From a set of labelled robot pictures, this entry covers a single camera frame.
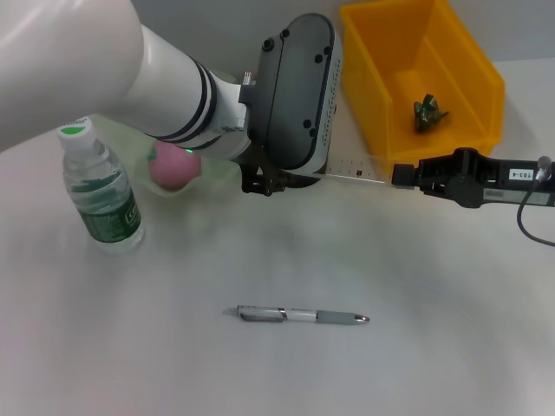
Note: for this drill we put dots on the yellow plastic bin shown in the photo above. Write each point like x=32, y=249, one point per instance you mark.
x=459, y=73

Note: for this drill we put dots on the clear green-label water bottle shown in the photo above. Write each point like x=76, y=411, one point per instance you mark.
x=104, y=203

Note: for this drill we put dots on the pale green wavy fruit plate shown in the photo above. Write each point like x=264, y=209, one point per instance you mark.
x=217, y=171

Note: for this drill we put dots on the grey clear ballpoint pen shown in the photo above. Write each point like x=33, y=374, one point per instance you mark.
x=299, y=315

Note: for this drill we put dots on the dark left wrist camera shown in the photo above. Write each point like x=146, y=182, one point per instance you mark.
x=295, y=95

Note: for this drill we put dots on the transparent plastic ruler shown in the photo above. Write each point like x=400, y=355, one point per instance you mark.
x=355, y=167

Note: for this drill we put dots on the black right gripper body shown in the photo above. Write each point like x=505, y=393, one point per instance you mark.
x=498, y=182

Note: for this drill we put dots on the pink toy peach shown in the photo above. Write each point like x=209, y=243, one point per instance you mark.
x=173, y=171

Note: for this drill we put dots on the green plastic wrapper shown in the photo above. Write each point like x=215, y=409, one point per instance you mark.
x=427, y=115

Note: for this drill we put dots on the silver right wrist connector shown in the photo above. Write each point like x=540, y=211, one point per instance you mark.
x=544, y=167

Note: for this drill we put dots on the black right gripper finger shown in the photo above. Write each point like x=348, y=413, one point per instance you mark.
x=405, y=175
x=433, y=193

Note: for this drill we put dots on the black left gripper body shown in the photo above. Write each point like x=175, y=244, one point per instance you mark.
x=260, y=177

